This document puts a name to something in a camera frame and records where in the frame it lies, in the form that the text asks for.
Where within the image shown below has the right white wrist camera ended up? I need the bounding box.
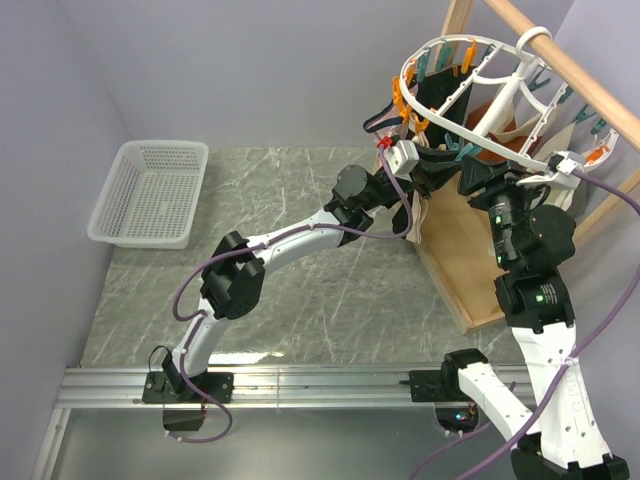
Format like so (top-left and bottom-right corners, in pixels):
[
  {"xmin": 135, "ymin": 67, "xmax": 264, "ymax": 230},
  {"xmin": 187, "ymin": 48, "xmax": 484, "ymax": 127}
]
[{"xmin": 547, "ymin": 150, "xmax": 586, "ymax": 175}]

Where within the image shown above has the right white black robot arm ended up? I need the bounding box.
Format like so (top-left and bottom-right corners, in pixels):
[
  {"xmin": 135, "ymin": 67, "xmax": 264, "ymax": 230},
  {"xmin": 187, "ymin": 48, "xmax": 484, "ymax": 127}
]
[{"xmin": 440, "ymin": 153, "xmax": 639, "ymax": 479}]

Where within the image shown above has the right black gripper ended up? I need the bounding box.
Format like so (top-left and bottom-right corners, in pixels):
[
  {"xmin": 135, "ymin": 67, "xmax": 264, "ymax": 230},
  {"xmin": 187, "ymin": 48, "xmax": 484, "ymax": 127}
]
[{"xmin": 455, "ymin": 152, "xmax": 548, "ymax": 266}]

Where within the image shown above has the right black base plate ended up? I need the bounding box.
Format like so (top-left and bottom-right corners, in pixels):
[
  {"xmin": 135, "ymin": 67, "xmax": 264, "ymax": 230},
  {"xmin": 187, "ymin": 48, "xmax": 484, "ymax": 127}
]
[{"xmin": 399, "ymin": 347, "xmax": 496, "ymax": 436}]

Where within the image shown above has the white round clip hanger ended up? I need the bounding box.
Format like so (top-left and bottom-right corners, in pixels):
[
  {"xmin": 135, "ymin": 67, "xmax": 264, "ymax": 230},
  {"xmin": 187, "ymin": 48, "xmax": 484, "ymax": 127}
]
[{"xmin": 392, "ymin": 26, "xmax": 612, "ymax": 188}]

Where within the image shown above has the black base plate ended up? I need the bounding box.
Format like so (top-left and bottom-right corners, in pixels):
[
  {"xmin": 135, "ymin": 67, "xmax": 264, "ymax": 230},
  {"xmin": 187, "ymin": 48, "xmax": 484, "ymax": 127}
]
[
  {"xmin": 141, "ymin": 345, "xmax": 235, "ymax": 439},
  {"xmin": 399, "ymin": 347, "xmax": 496, "ymax": 436}
]

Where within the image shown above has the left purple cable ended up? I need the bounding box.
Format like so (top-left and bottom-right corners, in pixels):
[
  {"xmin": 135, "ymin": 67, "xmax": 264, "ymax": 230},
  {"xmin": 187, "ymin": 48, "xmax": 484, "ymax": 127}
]
[{"xmin": 164, "ymin": 152, "xmax": 414, "ymax": 444}]

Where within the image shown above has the aluminium mounting rail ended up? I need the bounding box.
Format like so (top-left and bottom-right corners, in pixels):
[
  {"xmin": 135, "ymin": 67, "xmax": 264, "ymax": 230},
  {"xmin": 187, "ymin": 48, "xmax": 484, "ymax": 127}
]
[{"xmin": 32, "ymin": 364, "xmax": 439, "ymax": 479}]

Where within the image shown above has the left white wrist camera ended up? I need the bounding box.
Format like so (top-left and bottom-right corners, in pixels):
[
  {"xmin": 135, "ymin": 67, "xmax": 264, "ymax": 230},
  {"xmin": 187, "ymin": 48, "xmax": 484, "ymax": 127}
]
[{"xmin": 377, "ymin": 137, "xmax": 419, "ymax": 180}]

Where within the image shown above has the wooden drying rack frame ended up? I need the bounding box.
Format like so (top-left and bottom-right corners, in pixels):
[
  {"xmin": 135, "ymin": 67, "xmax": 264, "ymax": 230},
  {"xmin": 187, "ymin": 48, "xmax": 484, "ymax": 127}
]
[{"xmin": 386, "ymin": 1, "xmax": 639, "ymax": 333}]

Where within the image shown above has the cream hanging underwear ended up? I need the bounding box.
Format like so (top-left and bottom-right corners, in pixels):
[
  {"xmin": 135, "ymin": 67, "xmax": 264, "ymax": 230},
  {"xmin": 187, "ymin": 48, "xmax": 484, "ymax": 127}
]
[{"xmin": 511, "ymin": 102, "xmax": 575, "ymax": 161}]

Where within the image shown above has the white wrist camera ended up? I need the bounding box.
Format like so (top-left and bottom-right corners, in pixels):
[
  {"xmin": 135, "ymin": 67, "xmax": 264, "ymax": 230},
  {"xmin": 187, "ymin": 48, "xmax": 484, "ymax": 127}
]
[
  {"xmin": 547, "ymin": 150, "xmax": 586, "ymax": 175},
  {"xmin": 377, "ymin": 137, "xmax": 419, "ymax": 180}
]

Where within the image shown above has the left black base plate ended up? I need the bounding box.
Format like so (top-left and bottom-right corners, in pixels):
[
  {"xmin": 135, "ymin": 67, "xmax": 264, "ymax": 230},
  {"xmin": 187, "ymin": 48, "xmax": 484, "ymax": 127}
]
[{"xmin": 141, "ymin": 345, "xmax": 235, "ymax": 439}]

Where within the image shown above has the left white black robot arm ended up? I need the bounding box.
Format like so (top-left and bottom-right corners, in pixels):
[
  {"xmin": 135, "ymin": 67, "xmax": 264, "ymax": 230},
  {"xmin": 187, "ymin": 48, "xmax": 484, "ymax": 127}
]
[{"xmin": 162, "ymin": 161, "xmax": 421, "ymax": 402}]

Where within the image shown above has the black hanging garment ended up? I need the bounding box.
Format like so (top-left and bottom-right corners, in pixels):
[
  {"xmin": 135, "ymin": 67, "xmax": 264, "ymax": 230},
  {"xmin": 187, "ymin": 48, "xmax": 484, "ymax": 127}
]
[{"xmin": 416, "ymin": 65, "xmax": 472, "ymax": 147}]

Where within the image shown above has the pink underwear navy trim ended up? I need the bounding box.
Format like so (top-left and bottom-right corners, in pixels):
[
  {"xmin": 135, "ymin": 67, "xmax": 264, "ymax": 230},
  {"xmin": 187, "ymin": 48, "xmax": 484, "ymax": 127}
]
[{"xmin": 362, "ymin": 101, "xmax": 428, "ymax": 147}]

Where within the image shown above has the pale green hanging underwear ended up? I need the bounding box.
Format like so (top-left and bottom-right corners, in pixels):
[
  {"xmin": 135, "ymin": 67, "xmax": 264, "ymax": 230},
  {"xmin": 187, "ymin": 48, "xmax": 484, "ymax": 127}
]
[{"xmin": 552, "ymin": 180, "xmax": 588, "ymax": 217}]

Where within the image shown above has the rust orange hanging garment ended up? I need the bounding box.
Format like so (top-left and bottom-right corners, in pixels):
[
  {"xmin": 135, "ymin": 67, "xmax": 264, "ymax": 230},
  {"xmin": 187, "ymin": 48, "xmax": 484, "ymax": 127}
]
[{"xmin": 465, "ymin": 101, "xmax": 540, "ymax": 152}]

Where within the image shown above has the black boxer briefs tan waistband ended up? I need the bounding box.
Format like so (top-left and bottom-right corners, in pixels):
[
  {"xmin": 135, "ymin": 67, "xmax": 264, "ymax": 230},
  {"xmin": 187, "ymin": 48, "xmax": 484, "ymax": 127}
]
[{"xmin": 392, "ymin": 134, "xmax": 463, "ymax": 245}]

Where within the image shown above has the white plastic basket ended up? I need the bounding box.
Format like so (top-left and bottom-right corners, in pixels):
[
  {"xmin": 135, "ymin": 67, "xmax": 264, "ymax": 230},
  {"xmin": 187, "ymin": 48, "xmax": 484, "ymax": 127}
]
[{"xmin": 87, "ymin": 140, "xmax": 209, "ymax": 250}]

